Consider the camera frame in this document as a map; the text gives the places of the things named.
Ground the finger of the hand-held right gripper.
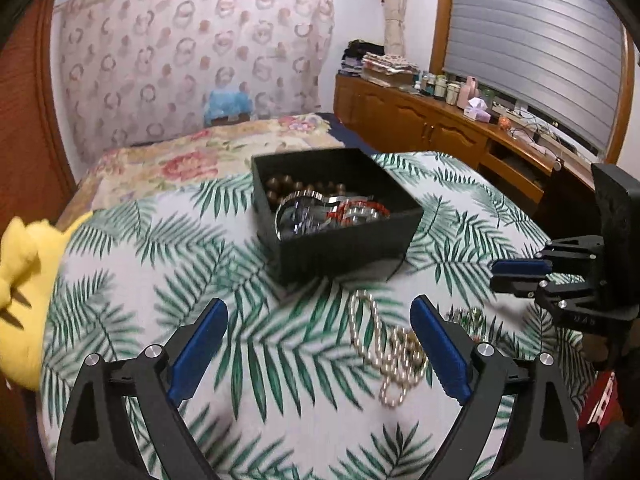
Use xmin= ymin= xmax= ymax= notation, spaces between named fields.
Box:
xmin=490 ymin=236 xmax=607 ymax=277
xmin=491 ymin=275 xmax=609 ymax=312

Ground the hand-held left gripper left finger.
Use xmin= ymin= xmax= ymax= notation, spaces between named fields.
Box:
xmin=55 ymin=297 xmax=230 ymax=480

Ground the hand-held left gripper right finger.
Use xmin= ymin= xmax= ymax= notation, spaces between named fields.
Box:
xmin=409 ymin=295 xmax=586 ymax=480

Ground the white pearl necklace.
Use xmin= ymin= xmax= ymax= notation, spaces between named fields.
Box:
xmin=347 ymin=291 xmax=432 ymax=411

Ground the black cardboard box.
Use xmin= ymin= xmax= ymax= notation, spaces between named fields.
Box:
xmin=250 ymin=147 xmax=426 ymax=288

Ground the silver chain jewellery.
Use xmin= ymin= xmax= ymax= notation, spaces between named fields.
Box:
xmin=275 ymin=192 xmax=342 ymax=239

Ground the red string bracelet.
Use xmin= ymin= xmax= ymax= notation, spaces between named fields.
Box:
xmin=327 ymin=200 xmax=391 ymax=226

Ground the dark wooden bead bracelet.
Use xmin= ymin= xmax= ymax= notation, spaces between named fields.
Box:
xmin=265 ymin=175 xmax=323 ymax=208

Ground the leaf print tablecloth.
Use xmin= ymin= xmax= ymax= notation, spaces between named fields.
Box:
xmin=37 ymin=150 xmax=601 ymax=480

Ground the red box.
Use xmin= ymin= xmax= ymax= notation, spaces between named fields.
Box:
xmin=577 ymin=370 xmax=624 ymax=431

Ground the white power strip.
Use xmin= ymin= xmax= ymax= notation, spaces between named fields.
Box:
xmin=492 ymin=102 xmax=576 ymax=147

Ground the pink tissue box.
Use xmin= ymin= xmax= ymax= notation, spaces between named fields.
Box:
xmin=462 ymin=99 xmax=493 ymax=123

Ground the pink bottle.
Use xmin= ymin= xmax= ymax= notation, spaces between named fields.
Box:
xmin=457 ymin=75 xmax=481 ymax=108

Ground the yellow plush toy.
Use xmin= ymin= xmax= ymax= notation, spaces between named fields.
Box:
xmin=0 ymin=210 xmax=96 ymax=393

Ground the wooden sideboard cabinet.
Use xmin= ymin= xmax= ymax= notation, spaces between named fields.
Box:
xmin=334 ymin=74 xmax=596 ymax=221

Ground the row of cosmetic bottles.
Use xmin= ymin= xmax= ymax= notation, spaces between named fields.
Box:
xmin=412 ymin=70 xmax=463 ymax=106

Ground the floral bedspread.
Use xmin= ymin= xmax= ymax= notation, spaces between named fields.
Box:
xmin=52 ymin=112 xmax=351 ymax=221

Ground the dark blue bed sheet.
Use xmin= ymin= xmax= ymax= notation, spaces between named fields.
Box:
xmin=320 ymin=112 xmax=381 ymax=156

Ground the grey window blind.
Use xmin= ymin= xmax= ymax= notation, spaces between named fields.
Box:
xmin=442 ymin=0 xmax=628 ymax=156

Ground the flat cardboard box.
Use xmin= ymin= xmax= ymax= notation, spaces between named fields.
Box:
xmin=360 ymin=72 xmax=416 ymax=89

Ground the stack of folded clothes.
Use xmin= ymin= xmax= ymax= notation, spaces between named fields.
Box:
xmin=361 ymin=51 xmax=418 ymax=78

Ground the blue plastic bag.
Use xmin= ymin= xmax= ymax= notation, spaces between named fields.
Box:
xmin=204 ymin=87 xmax=253 ymax=123

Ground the stack of dark clothes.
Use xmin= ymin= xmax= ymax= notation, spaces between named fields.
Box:
xmin=342 ymin=39 xmax=386 ymax=78

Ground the tied cream curtain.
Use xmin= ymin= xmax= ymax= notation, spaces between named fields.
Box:
xmin=377 ymin=0 xmax=407 ymax=56

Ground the ring pattern curtain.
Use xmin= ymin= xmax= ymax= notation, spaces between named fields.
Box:
xmin=52 ymin=0 xmax=336 ymax=161

